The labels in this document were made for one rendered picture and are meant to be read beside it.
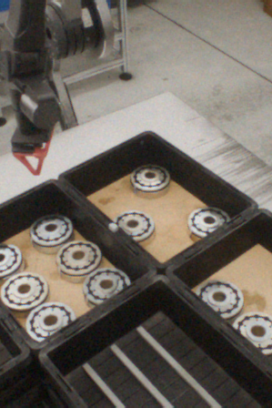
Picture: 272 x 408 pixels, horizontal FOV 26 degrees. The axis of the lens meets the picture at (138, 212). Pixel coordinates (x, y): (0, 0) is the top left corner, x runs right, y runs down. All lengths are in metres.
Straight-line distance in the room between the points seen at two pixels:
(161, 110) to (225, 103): 1.38
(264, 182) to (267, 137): 1.40
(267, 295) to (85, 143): 0.88
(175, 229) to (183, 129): 0.61
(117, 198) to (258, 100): 2.05
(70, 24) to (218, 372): 0.92
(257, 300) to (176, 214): 0.32
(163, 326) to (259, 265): 0.27
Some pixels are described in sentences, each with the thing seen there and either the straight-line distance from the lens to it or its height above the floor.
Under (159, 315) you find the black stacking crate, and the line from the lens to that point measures 1.24.
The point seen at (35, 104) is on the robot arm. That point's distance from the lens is 1.08.
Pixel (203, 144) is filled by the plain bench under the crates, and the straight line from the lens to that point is 1.89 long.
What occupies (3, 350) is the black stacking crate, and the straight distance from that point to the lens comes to 1.24.
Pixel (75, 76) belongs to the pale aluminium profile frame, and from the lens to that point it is 3.43.
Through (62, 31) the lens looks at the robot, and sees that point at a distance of 1.55.
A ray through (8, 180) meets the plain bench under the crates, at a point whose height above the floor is 0.70.
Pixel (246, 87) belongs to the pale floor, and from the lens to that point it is 3.55.
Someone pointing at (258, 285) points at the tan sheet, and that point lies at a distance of 1.31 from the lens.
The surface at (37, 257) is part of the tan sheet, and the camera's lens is 1.38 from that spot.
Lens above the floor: 1.82
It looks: 43 degrees down
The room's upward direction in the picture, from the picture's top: 3 degrees counter-clockwise
